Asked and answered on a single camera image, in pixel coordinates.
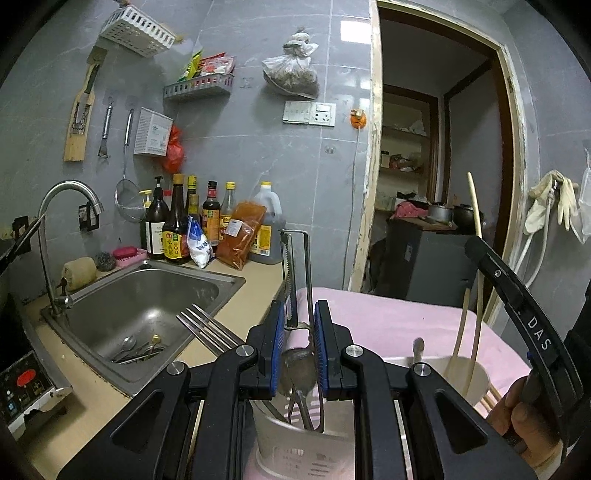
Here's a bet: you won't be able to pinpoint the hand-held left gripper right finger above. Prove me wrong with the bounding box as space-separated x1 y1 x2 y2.
314 299 539 480

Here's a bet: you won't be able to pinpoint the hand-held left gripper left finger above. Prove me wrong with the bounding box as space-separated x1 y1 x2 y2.
55 300 289 480

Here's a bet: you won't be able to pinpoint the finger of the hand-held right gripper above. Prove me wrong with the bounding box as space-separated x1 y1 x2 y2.
464 235 560 366

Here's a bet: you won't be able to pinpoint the small metal spoon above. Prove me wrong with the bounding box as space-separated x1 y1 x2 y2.
281 347 320 432

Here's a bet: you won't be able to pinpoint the metal peeler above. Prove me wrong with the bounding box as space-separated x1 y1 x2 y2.
97 103 114 159
280 229 327 433

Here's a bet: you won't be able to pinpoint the metal fork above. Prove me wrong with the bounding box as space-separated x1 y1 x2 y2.
176 303 246 357

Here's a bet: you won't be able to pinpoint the clear utensil holder cup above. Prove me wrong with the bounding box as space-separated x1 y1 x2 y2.
249 353 491 480

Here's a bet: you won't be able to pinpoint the person's right hand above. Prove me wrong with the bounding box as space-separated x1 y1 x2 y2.
489 376 565 462

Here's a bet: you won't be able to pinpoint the pink tablecloth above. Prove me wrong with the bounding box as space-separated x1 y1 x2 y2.
242 286 533 480

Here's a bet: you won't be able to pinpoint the black pot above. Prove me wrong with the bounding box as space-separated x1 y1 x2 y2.
452 202 486 234

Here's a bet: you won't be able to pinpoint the grey cabinet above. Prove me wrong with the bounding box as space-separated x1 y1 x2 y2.
385 216 477 311

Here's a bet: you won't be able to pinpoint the white rubber gloves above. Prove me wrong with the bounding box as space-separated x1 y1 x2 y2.
527 169 585 243

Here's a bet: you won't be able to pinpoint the silver pot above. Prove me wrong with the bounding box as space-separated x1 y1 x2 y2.
427 202 454 225

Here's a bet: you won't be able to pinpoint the orange spice packet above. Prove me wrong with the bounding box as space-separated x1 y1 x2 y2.
215 199 268 271

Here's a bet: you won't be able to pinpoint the pink cloth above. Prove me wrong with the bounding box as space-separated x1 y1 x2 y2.
393 201 428 220

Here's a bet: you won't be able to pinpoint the metal utensil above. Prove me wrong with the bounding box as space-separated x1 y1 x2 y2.
124 343 165 364

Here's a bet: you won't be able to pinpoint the white salt bag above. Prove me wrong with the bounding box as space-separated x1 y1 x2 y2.
187 215 218 269

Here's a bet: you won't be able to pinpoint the cooking oil jug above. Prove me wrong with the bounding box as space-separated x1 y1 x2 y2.
249 181 284 265

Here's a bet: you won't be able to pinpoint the stainless steel sink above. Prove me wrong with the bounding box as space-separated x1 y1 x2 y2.
41 260 248 398

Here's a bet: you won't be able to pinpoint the steel spoon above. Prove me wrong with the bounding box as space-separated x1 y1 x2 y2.
113 335 137 361

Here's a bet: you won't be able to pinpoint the clear bottle yellow cap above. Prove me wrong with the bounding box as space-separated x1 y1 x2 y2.
219 182 238 241

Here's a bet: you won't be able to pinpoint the dark bottle red cap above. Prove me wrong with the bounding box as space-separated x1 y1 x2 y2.
202 180 222 246

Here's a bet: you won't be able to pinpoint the soy sauce bottle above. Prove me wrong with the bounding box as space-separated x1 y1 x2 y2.
162 174 191 264

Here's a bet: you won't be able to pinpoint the wooden storage shelf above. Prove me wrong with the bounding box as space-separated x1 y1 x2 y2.
379 85 440 217

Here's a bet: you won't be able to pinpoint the pink soap dish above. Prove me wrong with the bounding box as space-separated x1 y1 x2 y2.
113 246 149 268

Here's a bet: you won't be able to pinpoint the dark pump bottle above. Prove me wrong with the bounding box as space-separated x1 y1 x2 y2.
145 176 171 260

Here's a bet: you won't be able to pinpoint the dark bottle yellow cap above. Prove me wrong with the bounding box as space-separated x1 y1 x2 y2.
185 175 202 219

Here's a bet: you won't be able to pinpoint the yellow pump bottle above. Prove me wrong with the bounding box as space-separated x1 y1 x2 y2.
139 189 153 250

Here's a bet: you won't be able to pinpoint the hanging mesh strainer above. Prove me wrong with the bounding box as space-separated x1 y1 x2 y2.
114 109 145 224

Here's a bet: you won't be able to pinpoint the loofah sponge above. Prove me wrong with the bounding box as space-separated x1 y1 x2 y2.
62 257 98 292

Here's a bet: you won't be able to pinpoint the red plastic bag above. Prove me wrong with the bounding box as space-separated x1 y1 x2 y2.
160 125 186 173

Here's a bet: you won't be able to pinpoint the induction cooker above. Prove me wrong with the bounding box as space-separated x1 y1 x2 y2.
0 294 75 440

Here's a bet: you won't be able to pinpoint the chrome faucet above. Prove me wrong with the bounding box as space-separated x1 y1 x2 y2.
37 180 105 318

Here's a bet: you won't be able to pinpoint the hanging clear plastic bag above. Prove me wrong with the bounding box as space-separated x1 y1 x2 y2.
262 28 321 100

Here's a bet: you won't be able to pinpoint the hanging metal peeler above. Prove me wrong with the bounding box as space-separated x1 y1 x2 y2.
97 103 114 159

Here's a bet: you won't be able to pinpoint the red snack packet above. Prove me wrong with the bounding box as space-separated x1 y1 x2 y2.
198 54 236 77

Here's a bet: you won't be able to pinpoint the green snack packet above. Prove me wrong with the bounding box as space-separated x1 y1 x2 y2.
179 48 204 82

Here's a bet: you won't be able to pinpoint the hanging wooden board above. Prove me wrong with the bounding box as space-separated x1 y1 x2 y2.
63 45 110 162

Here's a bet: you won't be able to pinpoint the wooden door frame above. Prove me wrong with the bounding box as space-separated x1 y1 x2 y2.
348 0 530 325

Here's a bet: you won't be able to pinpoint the white wall outlet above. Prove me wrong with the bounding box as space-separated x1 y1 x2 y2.
309 102 337 127

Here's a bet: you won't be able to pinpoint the white wall switch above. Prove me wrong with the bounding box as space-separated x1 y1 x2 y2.
283 100 311 125

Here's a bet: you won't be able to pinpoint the white wall box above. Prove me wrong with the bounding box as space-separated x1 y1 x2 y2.
133 106 174 157

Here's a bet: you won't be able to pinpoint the grey wall shelf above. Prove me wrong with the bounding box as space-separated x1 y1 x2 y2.
162 71 234 100

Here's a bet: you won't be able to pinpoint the white wall basket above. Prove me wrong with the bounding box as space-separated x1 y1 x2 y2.
99 5 177 59

